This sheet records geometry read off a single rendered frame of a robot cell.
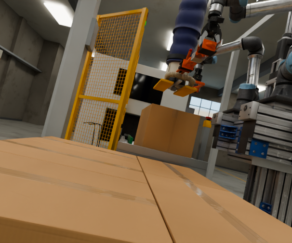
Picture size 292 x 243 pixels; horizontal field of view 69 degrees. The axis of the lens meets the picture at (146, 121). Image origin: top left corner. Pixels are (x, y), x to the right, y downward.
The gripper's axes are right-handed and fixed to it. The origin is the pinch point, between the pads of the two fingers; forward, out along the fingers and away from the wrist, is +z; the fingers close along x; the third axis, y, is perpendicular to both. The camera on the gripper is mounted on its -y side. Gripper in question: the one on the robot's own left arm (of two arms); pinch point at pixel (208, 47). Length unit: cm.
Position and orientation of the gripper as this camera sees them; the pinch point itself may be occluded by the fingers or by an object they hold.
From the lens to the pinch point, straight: 128.2
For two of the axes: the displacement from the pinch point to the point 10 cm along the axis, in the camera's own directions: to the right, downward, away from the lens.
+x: -9.6, -2.4, -1.1
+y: -1.2, 0.3, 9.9
